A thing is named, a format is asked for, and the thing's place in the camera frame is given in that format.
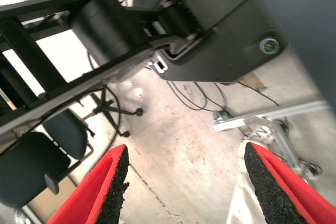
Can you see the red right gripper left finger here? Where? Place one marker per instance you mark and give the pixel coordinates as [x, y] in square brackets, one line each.
[99, 195]

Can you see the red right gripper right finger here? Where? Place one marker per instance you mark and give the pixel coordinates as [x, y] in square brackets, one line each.
[283, 197]

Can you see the dark grey table cloth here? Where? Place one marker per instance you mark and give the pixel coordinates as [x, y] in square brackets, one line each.
[302, 11]

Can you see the dark office swivel chair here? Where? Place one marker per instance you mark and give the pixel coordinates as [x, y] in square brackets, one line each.
[26, 169]

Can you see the small metal bracket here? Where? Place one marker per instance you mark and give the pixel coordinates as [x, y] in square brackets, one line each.
[220, 116]

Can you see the aluminium profile rail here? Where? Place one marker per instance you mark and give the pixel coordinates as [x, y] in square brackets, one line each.
[287, 148]
[275, 113]

